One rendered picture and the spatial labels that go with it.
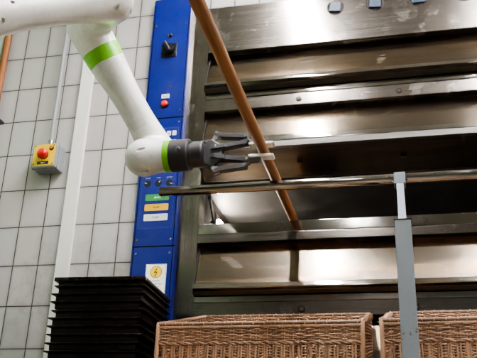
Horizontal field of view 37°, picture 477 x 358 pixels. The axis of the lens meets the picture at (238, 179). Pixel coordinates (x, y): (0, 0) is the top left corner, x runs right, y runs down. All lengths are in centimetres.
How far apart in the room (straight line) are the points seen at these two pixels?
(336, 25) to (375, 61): 23
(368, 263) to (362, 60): 77
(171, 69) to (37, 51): 63
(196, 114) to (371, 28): 73
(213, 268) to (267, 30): 96
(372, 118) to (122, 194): 95
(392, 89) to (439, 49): 23
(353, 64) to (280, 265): 80
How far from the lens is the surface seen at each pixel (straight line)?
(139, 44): 297
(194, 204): 257
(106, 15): 206
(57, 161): 278
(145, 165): 203
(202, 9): 142
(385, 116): 260
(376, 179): 208
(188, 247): 252
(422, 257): 240
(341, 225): 244
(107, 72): 218
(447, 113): 260
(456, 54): 271
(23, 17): 192
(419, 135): 239
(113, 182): 271
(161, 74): 282
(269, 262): 244
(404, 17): 281
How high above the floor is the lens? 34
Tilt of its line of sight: 23 degrees up
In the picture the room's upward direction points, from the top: 2 degrees clockwise
